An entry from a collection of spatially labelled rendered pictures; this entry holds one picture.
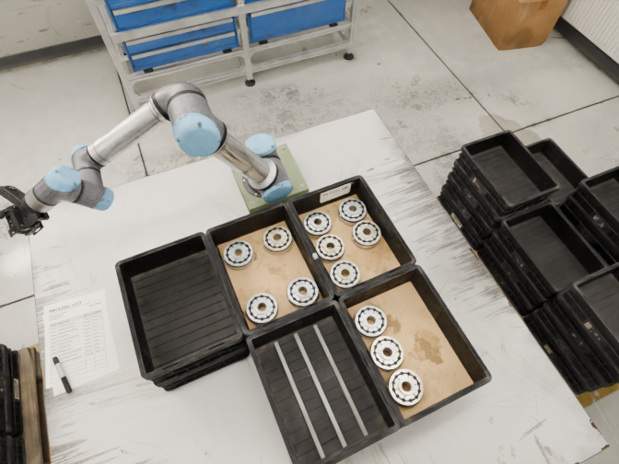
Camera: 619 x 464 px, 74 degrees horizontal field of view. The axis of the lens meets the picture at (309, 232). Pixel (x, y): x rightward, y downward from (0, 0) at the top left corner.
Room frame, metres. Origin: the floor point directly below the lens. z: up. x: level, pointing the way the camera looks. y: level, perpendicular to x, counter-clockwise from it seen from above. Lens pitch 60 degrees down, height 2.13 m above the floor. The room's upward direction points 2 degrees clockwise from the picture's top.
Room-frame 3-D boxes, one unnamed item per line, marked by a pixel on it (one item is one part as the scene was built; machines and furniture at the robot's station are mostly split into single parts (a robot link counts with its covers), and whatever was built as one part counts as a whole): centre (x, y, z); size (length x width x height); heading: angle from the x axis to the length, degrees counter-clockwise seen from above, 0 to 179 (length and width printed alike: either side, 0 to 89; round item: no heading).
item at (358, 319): (0.42, -0.20, 0.86); 0.10 x 0.10 x 0.01
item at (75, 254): (0.49, 0.10, 0.35); 1.60 x 1.60 x 0.70; 25
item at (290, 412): (0.22, -0.04, 0.87); 0.40 x 0.30 x 0.11; 26
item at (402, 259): (0.71, -0.14, 0.87); 0.40 x 0.30 x 0.11; 26
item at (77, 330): (0.38, 0.79, 0.70); 0.33 x 0.23 x 0.01; 25
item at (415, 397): (0.23, -0.30, 0.86); 0.10 x 0.10 x 0.01
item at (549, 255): (0.94, -1.13, 0.31); 0.40 x 0.30 x 0.34; 25
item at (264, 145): (1.04, 0.19, 0.92); 0.13 x 0.12 x 0.14; 23
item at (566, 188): (1.47, -1.32, 0.26); 0.40 x 0.30 x 0.23; 25
